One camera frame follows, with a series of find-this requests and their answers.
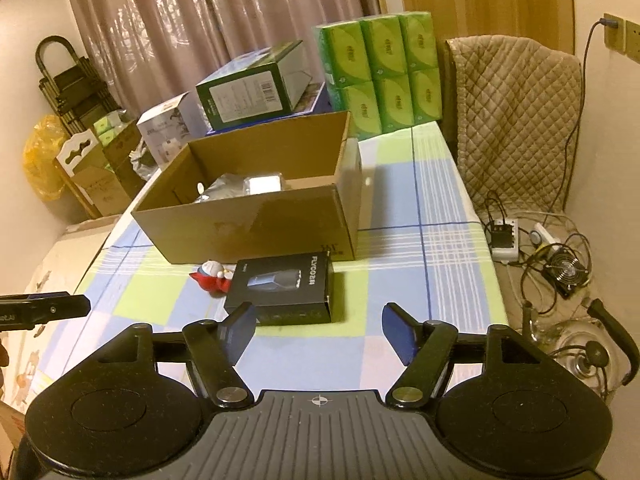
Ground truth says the yellow plastic bag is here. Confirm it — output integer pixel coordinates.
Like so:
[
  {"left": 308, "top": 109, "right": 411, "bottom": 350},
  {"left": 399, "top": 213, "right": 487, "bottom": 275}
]
[{"left": 24, "top": 115, "right": 68, "bottom": 203}]

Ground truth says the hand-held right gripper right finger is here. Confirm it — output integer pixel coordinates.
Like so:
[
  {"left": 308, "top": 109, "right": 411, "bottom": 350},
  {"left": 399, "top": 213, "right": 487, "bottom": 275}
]
[{"left": 381, "top": 302, "right": 543, "bottom": 409}]

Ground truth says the grey power cable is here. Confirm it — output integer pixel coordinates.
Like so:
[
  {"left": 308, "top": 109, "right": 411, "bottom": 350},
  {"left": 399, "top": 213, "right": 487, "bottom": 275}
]
[{"left": 559, "top": 17, "right": 619, "bottom": 211}]

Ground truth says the black curved handle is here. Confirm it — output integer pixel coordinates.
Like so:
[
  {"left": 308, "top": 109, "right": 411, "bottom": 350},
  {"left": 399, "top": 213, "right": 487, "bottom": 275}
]
[{"left": 587, "top": 299, "right": 634, "bottom": 387}]

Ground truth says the pink patterned curtain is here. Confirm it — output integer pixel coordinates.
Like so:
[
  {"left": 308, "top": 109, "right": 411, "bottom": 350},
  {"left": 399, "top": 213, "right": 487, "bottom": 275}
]
[{"left": 62, "top": 0, "right": 396, "bottom": 121}]

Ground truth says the black product box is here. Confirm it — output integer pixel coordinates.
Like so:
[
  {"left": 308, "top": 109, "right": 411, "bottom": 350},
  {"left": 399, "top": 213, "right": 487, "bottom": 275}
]
[{"left": 223, "top": 252, "right": 335, "bottom": 327}]

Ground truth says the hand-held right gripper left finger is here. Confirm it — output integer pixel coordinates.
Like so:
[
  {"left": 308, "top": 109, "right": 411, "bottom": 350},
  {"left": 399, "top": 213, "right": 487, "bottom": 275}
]
[{"left": 95, "top": 301, "right": 258, "bottom": 409}]

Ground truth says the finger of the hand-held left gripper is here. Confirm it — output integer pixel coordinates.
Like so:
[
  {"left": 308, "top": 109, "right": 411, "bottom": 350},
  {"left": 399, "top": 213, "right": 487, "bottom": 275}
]
[{"left": 35, "top": 291, "right": 92, "bottom": 322}]

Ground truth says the red and blue cat figurine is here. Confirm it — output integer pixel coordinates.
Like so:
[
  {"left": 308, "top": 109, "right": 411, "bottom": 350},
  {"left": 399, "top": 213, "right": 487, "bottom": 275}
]
[{"left": 190, "top": 260, "right": 236, "bottom": 300}]

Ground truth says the white power strip with charger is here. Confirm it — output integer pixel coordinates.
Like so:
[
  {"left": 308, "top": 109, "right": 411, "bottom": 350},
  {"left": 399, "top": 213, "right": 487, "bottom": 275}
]
[{"left": 487, "top": 217, "right": 524, "bottom": 264}]

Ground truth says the crumpled grey plastic bag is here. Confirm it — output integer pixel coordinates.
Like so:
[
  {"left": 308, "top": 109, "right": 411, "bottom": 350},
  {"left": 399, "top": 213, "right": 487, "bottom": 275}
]
[{"left": 129, "top": 145, "right": 162, "bottom": 182}]

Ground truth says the silver foil bag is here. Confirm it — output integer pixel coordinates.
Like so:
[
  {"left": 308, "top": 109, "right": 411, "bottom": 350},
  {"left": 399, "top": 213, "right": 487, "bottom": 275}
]
[{"left": 192, "top": 174, "right": 261, "bottom": 205}]

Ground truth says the black cooling fan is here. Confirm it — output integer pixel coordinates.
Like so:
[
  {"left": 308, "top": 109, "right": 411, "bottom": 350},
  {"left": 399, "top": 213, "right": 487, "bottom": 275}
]
[{"left": 545, "top": 245, "right": 592, "bottom": 299}]

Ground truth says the brown cardboard box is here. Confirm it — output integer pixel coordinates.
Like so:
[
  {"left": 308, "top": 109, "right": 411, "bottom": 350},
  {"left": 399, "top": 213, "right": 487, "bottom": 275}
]
[{"left": 130, "top": 110, "right": 363, "bottom": 266}]

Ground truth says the plain brown carton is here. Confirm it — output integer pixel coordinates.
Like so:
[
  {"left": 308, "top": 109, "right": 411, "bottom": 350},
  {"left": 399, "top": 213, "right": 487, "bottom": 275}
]
[{"left": 100, "top": 120, "right": 147, "bottom": 201}]

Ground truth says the brown carton with white hanger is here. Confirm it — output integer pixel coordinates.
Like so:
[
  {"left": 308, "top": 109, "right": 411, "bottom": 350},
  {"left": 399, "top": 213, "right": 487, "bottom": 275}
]
[{"left": 54, "top": 128, "right": 133, "bottom": 219}]

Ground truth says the stack of green tissue packs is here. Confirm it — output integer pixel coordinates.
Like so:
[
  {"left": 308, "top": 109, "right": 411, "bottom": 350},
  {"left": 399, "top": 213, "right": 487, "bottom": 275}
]
[{"left": 312, "top": 10, "right": 443, "bottom": 142}]

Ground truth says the quilted beige chair cover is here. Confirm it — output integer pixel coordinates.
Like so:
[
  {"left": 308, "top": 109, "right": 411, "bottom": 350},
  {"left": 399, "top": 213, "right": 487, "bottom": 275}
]
[{"left": 445, "top": 35, "right": 583, "bottom": 213}]

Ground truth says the wall socket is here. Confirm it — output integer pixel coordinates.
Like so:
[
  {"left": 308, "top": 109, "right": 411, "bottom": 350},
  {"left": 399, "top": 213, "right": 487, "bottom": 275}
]
[{"left": 602, "top": 12, "right": 640, "bottom": 57}]

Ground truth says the black folding rack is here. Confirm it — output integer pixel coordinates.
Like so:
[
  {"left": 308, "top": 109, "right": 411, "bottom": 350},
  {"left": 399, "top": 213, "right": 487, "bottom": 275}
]
[{"left": 36, "top": 35, "right": 123, "bottom": 131}]

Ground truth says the green carton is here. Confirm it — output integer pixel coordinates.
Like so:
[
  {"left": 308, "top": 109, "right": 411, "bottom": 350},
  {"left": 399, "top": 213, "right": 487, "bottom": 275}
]
[{"left": 195, "top": 40, "right": 313, "bottom": 132}]

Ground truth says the small green tissue pack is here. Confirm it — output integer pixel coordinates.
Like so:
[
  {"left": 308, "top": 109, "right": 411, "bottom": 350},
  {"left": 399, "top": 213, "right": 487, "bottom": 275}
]
[{"left": 94, "top": 114, "right": 127, "bottom": 142}]

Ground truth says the orange printed carton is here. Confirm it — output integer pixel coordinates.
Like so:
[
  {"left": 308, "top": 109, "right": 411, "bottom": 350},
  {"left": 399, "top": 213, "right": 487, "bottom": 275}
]
[{"left": 0, "top": 400, "right": 27, "bottom": 453}]

